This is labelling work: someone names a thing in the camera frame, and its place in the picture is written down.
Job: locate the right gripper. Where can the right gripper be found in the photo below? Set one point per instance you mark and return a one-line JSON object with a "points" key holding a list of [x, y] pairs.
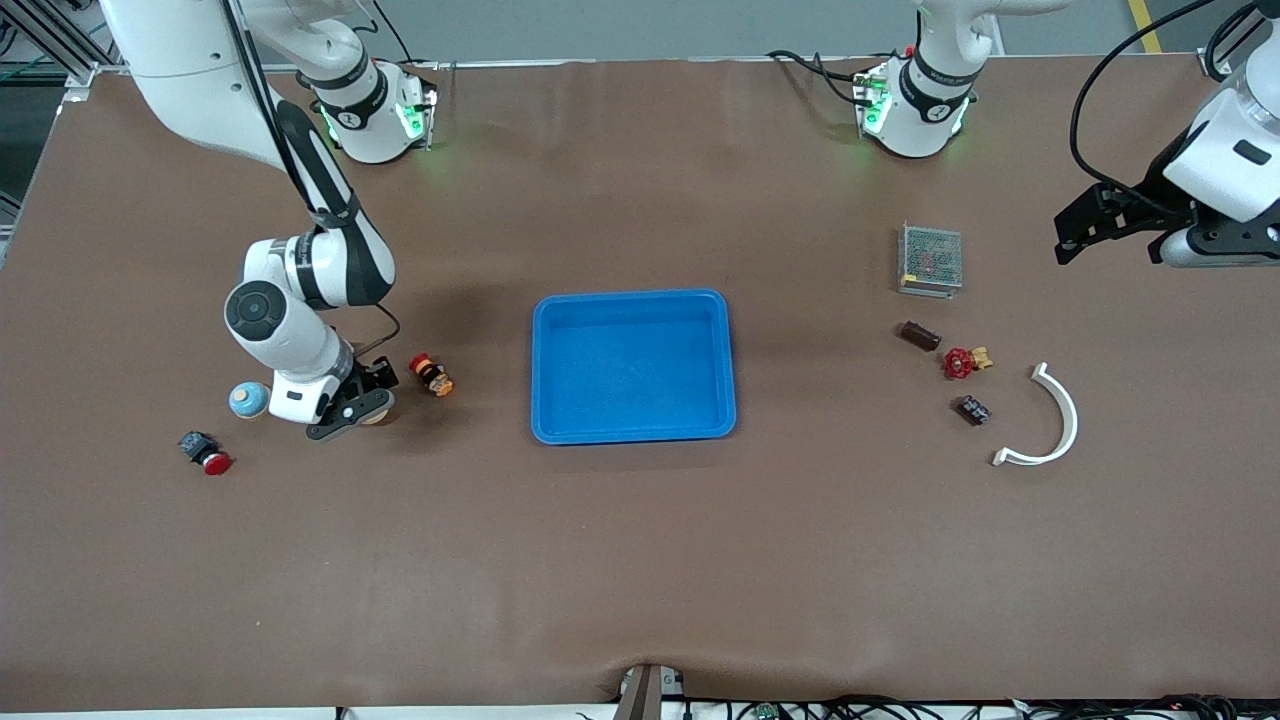
{"points": [[371, 377]]}

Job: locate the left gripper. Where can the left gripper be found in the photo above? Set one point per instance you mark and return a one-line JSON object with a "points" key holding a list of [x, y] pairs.
{"points": [[1143, 195]]}

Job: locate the blue desk bell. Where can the blue desk bell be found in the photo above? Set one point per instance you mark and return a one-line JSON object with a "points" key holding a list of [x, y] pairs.
{"points": [[248, 400], [380, 418]]}

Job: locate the plain dark brown capacitor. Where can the plain dark brown capacitor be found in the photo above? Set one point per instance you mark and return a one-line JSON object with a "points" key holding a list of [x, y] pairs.
{"points": [[920, 336]]}

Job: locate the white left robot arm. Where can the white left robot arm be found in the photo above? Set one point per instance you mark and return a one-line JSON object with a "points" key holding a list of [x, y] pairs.
{"points": [[925, 110]]}

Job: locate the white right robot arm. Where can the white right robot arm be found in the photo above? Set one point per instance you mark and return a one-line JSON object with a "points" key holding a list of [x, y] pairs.
{"points": [[190, 60]]}

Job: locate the orange and black push button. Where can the orange and black push button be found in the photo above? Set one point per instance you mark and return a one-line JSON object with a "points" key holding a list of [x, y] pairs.
{"points": [[432, 376]]}

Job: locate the red emergency stop button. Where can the red emergency stop button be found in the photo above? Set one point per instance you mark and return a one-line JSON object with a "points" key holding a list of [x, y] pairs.
{"points": [[215, 463]]}

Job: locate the perforated metal power supply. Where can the perforated metal power supply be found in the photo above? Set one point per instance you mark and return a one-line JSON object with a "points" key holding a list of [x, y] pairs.
{"points": [[930, 260]]}

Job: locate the blue plastic tray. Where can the blue plastic tray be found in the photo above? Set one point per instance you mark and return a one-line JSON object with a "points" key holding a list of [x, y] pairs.
{"points": [[650, 390]]}

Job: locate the white curved plastic bracket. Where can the white curved plastic bracket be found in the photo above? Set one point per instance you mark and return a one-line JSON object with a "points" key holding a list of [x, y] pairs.
{"points": [[1072, 420]]}

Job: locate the aluminium frame profile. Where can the aluminium frame profile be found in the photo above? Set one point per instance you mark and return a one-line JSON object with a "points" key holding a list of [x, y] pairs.
{"points": [[50, 40]]}

